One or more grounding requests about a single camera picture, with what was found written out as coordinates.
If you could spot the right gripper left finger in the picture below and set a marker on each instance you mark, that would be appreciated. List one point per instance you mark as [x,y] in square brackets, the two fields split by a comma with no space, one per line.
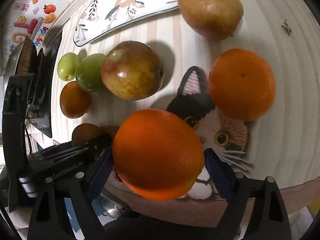
[49,218]

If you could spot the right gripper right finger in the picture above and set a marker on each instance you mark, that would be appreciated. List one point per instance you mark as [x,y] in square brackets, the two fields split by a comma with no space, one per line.
[269,219]

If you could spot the dark brown tangerine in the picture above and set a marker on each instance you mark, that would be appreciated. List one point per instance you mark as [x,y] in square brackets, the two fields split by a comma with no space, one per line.
[84,133]

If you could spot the small tangerine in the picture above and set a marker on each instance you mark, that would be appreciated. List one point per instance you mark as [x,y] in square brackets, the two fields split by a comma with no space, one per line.
[74,102]

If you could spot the small green plum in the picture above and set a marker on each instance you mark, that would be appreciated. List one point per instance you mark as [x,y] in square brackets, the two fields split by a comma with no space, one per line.
[67,66]

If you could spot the large green plum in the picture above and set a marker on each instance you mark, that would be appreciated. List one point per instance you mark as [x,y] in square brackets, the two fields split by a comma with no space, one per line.
[88,74]

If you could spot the large orange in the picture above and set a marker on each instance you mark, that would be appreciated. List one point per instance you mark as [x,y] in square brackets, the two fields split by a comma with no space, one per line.
[157,155]

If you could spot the red green apple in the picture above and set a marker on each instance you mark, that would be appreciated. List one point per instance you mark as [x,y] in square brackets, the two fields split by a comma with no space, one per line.
[132,71]

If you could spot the tan mango fruit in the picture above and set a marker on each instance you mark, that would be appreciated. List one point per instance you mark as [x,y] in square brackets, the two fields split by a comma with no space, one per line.
[212,19]

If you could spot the small green stem scrap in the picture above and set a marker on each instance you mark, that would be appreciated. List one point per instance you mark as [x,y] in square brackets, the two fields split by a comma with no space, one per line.
[286,27]

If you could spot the floral oval plate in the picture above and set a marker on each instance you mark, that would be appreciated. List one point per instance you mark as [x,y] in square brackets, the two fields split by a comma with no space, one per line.
[104,16]

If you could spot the striped cat table mat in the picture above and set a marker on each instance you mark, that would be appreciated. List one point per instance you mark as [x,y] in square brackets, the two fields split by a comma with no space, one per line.
[283,143]

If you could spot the colourful fruit wall sticker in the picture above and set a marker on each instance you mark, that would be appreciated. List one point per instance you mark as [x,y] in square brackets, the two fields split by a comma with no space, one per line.
[33,21]

